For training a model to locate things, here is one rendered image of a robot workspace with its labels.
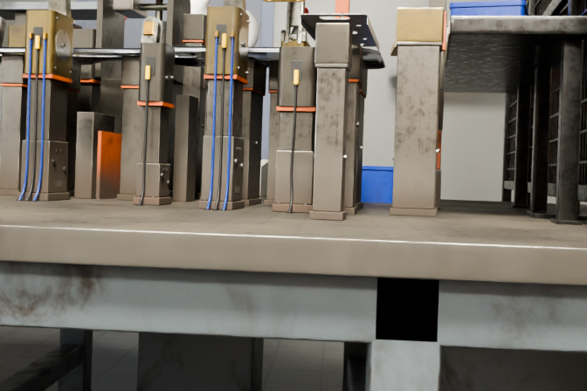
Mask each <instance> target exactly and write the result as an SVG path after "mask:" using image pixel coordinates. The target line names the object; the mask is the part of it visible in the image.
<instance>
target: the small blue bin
mask: <svg viewBox="0 0 587 391"><path fill-rule="evenodd" d="M393 168H394V167H387V166H363V172H362V197H361V202H381V203H392V192H393Z"/></svg>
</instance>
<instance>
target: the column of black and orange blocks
mask: <svg viewBox="0 0 587 391"><path fill-rule="evenodd" d="M429 8H444V13H445V21H444V43H443V50H441V59H440V83H439V132H438V148H439V153H438V157H437V182H436V206H438V209H440V194H441V170H440V166H441V141H442V131H443V119H444V94H445V92H444V91H443V90H444V66H445V45H446V20H447V11H446V0H429Z"/></svg>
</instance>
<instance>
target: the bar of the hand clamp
mask: <svg viewBox="0 0 587 391"><path fill-rule="evenodd" d="M301 14H305V2H287V21H286V35H285V44H288V41H290V39H289V34H291V27H299V30H298V44H301V33H302V30H303V29H304V28H303V27H302V26H301V25H300V15H301Z"/></svg>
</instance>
